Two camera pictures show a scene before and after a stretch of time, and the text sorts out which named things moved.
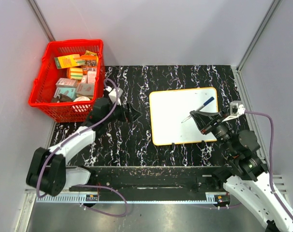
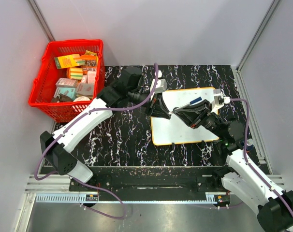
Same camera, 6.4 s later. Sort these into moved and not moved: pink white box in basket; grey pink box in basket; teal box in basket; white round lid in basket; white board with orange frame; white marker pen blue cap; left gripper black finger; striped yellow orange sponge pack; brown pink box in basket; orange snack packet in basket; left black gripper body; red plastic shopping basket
Moved: white marker pen blue cap; left black gripper body; left gripper black finger
Not moved: brown pink box in basket; pink white box in basket; grey pink box in basket; teal box in basket; red plastic shopping basket; orange snack packet in basket; white board with orange frame; striped yellow orange sponge pack; white round lid in basket
